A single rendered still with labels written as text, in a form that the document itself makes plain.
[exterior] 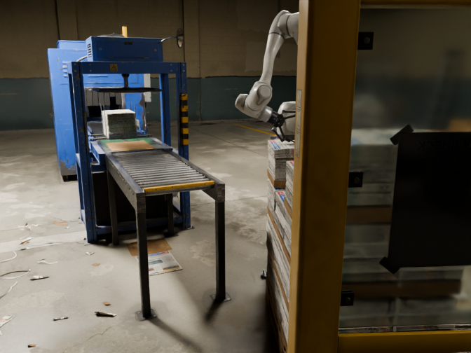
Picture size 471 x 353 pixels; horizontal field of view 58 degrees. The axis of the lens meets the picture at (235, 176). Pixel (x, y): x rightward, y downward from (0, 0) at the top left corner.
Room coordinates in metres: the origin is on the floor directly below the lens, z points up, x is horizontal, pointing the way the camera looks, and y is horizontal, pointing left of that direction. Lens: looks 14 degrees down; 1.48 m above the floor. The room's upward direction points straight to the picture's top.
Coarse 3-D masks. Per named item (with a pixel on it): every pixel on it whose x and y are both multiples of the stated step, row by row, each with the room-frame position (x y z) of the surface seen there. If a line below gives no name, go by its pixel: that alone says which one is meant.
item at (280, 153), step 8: (272, 144) 2.43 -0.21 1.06; (280, 144) 2.42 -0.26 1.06; (288, 144) 2.42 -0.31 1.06; (272, 152) 2.37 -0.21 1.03; (280, 152) 2.30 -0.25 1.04; (288, 152) 2.30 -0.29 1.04; (272, 160) 2.42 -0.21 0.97; (280, 160) 2.31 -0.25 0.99; (288, 160) 2.31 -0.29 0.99; (272, 168) 2.43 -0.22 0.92; (280, 168) 2.31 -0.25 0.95; (272, 176) 2.40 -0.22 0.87; (280, 176) 2.31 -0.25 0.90
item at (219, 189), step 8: (168, 152) 3.56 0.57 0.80; (184, 160) 3.21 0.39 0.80; (200, 168) 2.95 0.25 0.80; (208, 176) 2.70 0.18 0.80; (216, 184) 2.54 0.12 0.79; (224, 184) 2.54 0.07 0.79; (208, 192) 2.67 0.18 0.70; (216, 192) 2.55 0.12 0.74; (224, 192) 2.54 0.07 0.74; (216, 200) 2.55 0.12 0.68; (224, 200) 2.54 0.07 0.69
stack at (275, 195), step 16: (272, 192) 2.37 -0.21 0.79; (272, 208) 2.37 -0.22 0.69; (272, 224) 2.35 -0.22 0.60; (288, 224) 1.87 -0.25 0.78; (272, 240) 2.31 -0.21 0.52; (288, 240) 1.86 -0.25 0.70; (272, 272) 2.33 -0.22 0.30; (288, 272) 1.80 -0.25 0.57; (272, 288) 2.30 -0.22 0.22; (288, 288) 1.78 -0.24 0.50; (272, 304) 2.28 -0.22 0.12; (288, 304) 1.79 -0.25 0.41; (272, 320) 2.26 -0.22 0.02; (288, 320) 1.78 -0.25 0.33
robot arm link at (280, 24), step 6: (282, 12) 2.69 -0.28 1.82; (288, 12) 2.69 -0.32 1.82; (276, 18) 2.68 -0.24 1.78; (282, 18) 2.64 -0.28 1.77; (288, 18) 2.61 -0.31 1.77; (276, 24) 2.65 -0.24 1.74; (282, 24) 2.62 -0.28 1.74; (270, 30) 2.66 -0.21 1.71; (276, 30) 2.63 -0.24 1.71; (282, 30) 2.63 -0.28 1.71; (288, 36) 2.65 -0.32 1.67
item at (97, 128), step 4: (88, 124) 5.50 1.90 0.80; (92, 124) 5.50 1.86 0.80; (96, 124) 5.50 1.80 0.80; (100, 124) 5.50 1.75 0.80; (92, 128) 5.09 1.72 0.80; (96, 128) 5.09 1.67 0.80; (100, 128) 5.09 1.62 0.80; (88, 132) 4.78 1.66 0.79; (92, 132) 4.74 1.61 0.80; (96, 132) 4.73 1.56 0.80; (100, 132) 4.73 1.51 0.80; (140, 132) 4.79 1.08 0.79; (144, 132) 4.78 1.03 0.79; (92, 136) 4.51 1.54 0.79; (96, 136) 4.47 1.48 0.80; (100, 136) 4.47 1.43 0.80; (104, 136) 4.47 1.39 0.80; (140, 136) 4.47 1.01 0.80; (144, 136) 4.47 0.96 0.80; (88, 140) 4.77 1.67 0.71; (92, 140) 4.26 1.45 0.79; (96, 140) 4.24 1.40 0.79; (100, 140) 4.24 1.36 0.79
